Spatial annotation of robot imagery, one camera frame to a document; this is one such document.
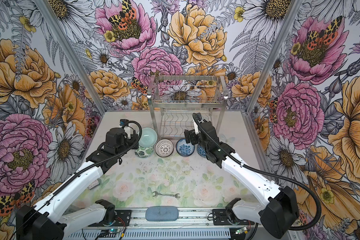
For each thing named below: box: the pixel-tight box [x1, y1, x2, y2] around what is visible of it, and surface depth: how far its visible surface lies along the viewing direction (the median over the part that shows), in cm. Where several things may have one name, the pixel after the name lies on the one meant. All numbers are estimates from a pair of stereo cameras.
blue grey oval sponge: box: [145, 206, 179, 222], surface depth 75 cm
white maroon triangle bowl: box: [155, 138, 174, 158], surface depth 98 cm
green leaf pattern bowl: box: [134, 145, 154, 158], surface depth 99 cm
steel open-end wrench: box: [152, 191, 181, 200], surface depth 83 cm
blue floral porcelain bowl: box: [176, 138, 196, 157], surface depth 98 cm
